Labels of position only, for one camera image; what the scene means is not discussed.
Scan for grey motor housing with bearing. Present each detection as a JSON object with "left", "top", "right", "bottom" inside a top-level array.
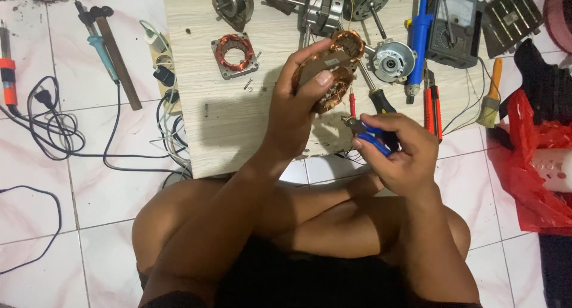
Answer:
[{"left": 212, "top": 0, "right": 261, "bottom": 32}]

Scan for wooden handled hammer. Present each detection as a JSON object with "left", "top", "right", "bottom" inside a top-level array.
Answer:
[{"left": 89, "top": 6, "right": 144, "bottom": 111}]

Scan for black analog multimeter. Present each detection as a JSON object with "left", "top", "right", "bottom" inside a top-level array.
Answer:
[{"left": 425, "top": 0, "right": 484, "bottom": 70}]

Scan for blue desoldering pump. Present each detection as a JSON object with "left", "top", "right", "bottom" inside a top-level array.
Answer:
[{"left": 405, "top": 0, "right": 433, "bottom": 105}]

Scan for person's legs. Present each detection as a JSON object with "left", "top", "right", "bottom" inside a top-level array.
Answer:
[{"left": 132, "top": 174, "right": 472, "bottom": 291}]

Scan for black power cable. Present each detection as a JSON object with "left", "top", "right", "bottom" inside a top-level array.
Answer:
[{"left": 0, "top": 75, "right": 193, "bottom": 179}]

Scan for red plastic bag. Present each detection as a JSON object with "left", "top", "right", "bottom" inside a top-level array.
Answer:
[{"left": 487, "top": 88, "right": 572, "bottom": 235}]

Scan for white plug adapter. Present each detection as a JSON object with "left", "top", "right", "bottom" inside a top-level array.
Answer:
[{"left": 140, "top": 20, "right": 170, "bottom": 54}]

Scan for grey round motor with shaft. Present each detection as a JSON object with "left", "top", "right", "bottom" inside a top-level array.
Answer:
[{"left": 342, "top": 0, "right": 393, "bottom": 40}]

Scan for black cloth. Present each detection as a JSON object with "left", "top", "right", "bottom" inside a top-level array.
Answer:
[{"left": 499, "top": 39, "right": 572, "bottom": 125}]

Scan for person's right hand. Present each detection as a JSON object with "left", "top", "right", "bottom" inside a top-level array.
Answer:
[{"left": 351, "top": 112, "right": 440, "bottom": 198}]

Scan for square framed copper stator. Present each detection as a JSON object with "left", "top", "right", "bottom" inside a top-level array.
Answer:
[{"left": 211, "top": 32, "right": 261, "bottom": 81}]

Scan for beige power strip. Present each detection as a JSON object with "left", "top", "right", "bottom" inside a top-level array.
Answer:
[{"left": 147, "top": 34, "right": 183, "bottom": 115}]

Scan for pink round basket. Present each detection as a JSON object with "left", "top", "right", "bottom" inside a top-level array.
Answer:
[{"left": 543, "top": 0, "right": 572, "bottom": 55}]

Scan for copper wound motor stator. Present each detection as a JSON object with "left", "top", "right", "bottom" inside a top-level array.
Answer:
[{"left": 292, "top": 30, "right": 366, "bottom": 114}]

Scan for person's left hand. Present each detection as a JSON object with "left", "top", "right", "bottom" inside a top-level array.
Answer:
[{"left": 263, "top": 39, "right": 335, "bottom": 161}]

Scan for blue handled cutting pliers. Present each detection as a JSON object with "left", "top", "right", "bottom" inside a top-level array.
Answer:
[{"left": 341, "top": 116, "right": 393, "bottom": 157}]

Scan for yellow handled paint brush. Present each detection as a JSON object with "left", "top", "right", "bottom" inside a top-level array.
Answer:
[{"left": 476, "top": 58, "right": 504, "bottom": 129}]

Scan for teal handled soldering iron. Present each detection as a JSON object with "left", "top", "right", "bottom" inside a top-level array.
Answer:
[{"left": 74, "top": 0, "right": 120, "bottom": 84}]

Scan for black plug adapter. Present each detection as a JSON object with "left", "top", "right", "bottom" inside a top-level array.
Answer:
[{"left": 153, "top": 65, "right": 176, "bottom": 88}]

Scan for orange handled soldering iron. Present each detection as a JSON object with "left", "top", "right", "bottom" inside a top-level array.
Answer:
[{"left": 0, "top": 20, "right": 20, "bottom": 116}]

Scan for round silver motor cover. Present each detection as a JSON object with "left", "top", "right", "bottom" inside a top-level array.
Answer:
[{"left": 365, "top": 39, "right": 418, "bottom": 83}]

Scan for silver fan motor with shaft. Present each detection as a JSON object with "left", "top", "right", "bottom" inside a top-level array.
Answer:
[{"left": 299, "top": 0, "right": 347, "bottom": 47}]

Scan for black yellow handled screwdriver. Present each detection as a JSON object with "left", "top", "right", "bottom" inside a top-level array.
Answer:
[{"left": 357, "top": 60, "right": 400, "bottom": 150}]

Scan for red utility knife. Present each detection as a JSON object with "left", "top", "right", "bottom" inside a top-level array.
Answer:
[{"left": 423, "top": 68, "right": 444, "bottom": 144}]

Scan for black finned metal block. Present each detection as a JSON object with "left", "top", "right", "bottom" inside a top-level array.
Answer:
[{"left": 482, "top": 0, "right": 544, "bottom": 59}]

